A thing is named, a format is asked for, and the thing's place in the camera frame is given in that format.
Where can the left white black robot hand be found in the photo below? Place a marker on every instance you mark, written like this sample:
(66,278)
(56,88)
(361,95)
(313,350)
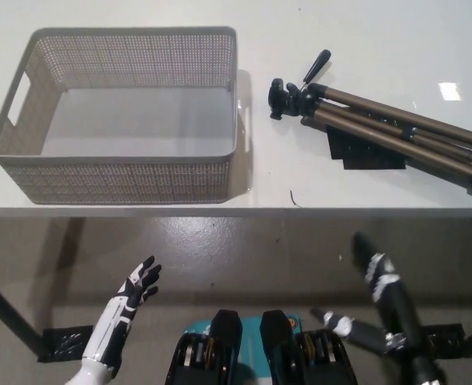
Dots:
(128,293)

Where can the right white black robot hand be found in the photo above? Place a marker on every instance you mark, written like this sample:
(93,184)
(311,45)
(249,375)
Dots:
(396,305)

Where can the black tape patch on desk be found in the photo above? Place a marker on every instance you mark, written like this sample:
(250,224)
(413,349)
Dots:
(356,154)

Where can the bronze black camera tripod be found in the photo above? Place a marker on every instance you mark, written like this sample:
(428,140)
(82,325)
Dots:
(380,122)

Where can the grey perforated rectangular basket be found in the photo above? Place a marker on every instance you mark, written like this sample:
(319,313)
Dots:
(111,180)

